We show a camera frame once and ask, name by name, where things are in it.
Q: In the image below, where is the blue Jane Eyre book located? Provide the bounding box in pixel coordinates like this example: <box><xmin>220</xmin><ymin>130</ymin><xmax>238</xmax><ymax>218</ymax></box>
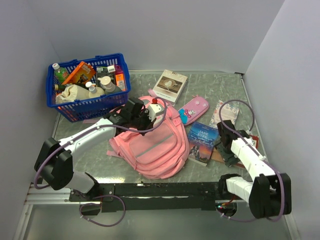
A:
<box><xmin>187</xmin><ymin>122</ymin><xmax>219</xmax><ymax>167</ymax></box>

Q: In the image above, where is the blue plastic shopping basket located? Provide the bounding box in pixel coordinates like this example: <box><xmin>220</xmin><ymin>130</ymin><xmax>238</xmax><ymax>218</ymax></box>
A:
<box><xmin>45</xmin><ymin>53</ymin><xmax>131</xmax><ymax>123</ymax></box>

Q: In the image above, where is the red framed card book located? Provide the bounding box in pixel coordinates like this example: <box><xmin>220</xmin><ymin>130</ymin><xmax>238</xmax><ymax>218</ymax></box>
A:
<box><xmin>236</xmin><ymin>134</ymin><xmax>259</xmax><ymax>168</ymax></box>

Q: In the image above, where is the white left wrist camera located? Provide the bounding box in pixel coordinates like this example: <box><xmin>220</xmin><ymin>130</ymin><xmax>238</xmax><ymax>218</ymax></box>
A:
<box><xmin>147</xmin><ymin>98</ymin><xmax>165</xmax><ymax>122</ymax></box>

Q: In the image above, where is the black packaged box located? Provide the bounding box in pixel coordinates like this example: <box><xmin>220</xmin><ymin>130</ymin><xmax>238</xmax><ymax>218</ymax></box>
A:
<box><xmin>96</xmin><ymin>66</ymin><xmax>116</xmax><ymax>84</ymax></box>

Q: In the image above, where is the pink carton box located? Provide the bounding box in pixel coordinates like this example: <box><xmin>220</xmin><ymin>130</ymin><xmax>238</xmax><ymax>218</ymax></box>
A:
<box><xmin>114</xmin><ymin>65</ymin><xmax>126</xmax><ymax>91</ymax></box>

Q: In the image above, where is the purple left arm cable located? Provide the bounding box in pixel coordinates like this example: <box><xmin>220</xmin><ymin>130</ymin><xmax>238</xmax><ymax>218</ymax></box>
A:
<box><xmin>33</xmin><ymin>96</ymin><xmax>168</xmax><ymax>228</ymax></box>

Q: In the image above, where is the pink blue pencil case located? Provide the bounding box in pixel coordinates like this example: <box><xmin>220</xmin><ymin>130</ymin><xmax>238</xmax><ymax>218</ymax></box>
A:
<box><xmin>178</xmin><ymin>96</ymin><xmax>210</xmax><ymax>126</ymax></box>

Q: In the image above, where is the pink student backpack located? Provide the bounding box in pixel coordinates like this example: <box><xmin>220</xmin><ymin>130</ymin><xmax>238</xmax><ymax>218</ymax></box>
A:
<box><xmin>106</xmin><ymin>99</ymin><xmax>190</xmax><ymax>179</ymax></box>

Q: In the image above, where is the grey pump bottle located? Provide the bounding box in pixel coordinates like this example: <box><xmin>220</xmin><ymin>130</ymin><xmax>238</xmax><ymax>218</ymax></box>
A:
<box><xmin>97</xmin><ymin>76</ymin><xmax>122</xmax><ymax>95</ymax></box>

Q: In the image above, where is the beige cloth bag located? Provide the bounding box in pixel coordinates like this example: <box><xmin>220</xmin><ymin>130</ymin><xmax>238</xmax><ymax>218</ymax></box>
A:
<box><xmin>55</xmin><ymin>85</ymin><xmax>89</xmax><ymax>104</ymax></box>

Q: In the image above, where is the floral pink notebook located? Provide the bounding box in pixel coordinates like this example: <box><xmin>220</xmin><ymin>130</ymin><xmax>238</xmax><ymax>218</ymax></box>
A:
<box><xmin>208</xmin><ymin>100</ymin><xmax>240</xmax><ymax>129</ymax></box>

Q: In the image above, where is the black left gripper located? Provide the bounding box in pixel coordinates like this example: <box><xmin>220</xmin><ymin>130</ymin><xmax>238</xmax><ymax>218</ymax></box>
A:
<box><xmin>130</xmin><ymin>108</ymin><xmax>157</xmax><ymax>136</ymax></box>

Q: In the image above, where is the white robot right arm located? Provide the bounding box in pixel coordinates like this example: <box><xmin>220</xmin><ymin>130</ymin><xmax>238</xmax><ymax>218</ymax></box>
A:
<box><xmin>217</xmin><ymin>120</ymin><xmax>292</xmax><ymax>219</ymax></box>

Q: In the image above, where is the orange snack box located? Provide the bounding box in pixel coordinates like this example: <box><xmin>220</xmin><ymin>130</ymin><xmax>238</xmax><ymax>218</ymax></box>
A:
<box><xmin>62</xmin><ymin>61</ymin><xmax>96</xmax><ymax>85</ymax></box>

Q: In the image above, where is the white coffee cover book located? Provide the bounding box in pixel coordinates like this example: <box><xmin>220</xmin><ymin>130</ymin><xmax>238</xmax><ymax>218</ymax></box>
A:
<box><xmin>152</xmin><ymin>69</ymin><xmax>188</xmax><ymax>106</ymax></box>

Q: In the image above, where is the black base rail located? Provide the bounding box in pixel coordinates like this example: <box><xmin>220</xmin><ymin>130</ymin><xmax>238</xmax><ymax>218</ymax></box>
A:
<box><xmin>69</xmin><ymin>182</ymin><xmax>234</xmax><ymax>213</ymax></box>

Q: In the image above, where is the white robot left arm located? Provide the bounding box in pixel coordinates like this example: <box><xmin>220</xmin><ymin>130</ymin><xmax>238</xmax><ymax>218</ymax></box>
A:
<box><xmin>33</xmin><ymin>97</ymin><xmax>167</xmax><ymax>201</ymax></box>

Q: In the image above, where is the cream lotion bottle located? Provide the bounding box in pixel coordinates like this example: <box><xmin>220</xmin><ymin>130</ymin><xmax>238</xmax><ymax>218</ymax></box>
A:
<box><xmin>85</xmin><ymin>81</ymin><xmax>105</xmax><ymax>99</ymax></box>

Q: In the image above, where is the green drink bottle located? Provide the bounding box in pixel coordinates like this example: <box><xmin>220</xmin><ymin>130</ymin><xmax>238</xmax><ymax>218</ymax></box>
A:
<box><xmin>52</xmin><ymin>63</ymin><xmax>69</xmax><ymax>84</ymax></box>

